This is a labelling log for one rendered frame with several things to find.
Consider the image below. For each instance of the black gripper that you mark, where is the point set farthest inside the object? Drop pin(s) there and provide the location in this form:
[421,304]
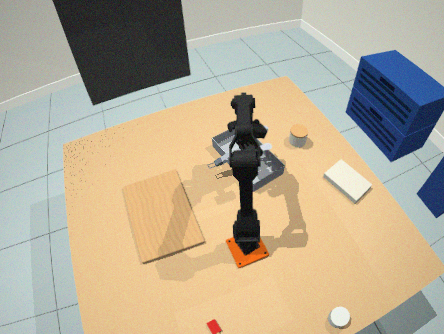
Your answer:
[245,143]

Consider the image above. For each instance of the grey rectangular roasting tin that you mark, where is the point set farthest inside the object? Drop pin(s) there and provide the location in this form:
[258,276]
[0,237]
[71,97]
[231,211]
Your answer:
[271,166]

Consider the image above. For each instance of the grey metal tongs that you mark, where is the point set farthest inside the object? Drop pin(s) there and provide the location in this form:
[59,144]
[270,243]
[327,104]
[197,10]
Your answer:
[223,159]

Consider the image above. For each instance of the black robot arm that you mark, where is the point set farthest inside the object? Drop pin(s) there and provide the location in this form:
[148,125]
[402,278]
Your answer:
[245,163]

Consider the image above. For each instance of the grey cylinder with tan lid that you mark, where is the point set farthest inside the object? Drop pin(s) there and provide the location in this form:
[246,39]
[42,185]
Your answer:
[298,135]

